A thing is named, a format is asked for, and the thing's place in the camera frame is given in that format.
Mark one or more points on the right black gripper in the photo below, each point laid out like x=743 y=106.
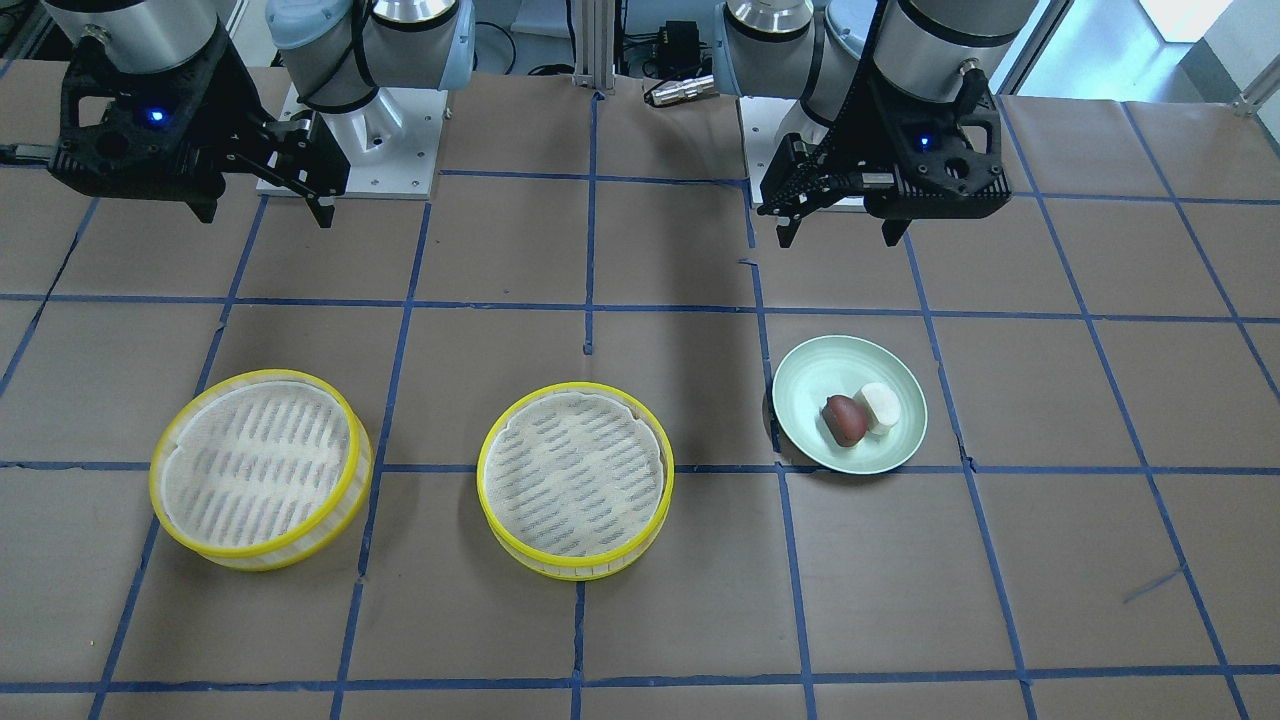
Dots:
x=212 y=108

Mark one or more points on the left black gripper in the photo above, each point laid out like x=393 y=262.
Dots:
x=868 y=128

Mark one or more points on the white bun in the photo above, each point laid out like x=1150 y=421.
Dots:
x=881 y=405

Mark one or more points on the brown bun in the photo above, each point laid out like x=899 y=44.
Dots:
x=845 y=420

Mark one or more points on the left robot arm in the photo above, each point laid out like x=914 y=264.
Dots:
x=809 y=54

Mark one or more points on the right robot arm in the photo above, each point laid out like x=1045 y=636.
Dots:
x=381 y=44

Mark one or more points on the green plate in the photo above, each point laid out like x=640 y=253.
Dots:
x=840 y=365

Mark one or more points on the silver cylinder tool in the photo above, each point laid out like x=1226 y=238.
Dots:
x=673 y=92

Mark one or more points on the black power adapter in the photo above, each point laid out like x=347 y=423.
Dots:
x=677 y=47

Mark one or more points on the aluminium frame post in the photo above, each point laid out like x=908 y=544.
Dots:
x=594 y=26

